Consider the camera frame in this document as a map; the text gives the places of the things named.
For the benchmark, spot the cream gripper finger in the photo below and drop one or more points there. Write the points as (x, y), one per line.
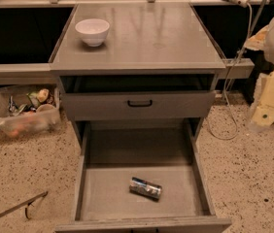
(262, 109)

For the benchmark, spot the silver blue redbull can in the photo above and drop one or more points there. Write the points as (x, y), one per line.
(145, 188)

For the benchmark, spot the grey drawer cabinet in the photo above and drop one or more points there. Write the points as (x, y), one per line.
(150, 47)

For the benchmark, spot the white ceramic bowl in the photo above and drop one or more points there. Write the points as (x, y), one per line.
(93, 31)

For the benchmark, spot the clear plastic storage bin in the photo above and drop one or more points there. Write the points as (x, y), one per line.
(26, 109)

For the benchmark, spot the metal rod on floor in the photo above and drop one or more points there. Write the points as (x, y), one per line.
(24, 203)

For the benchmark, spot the black drawer handle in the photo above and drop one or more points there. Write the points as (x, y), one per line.
(139, 104)

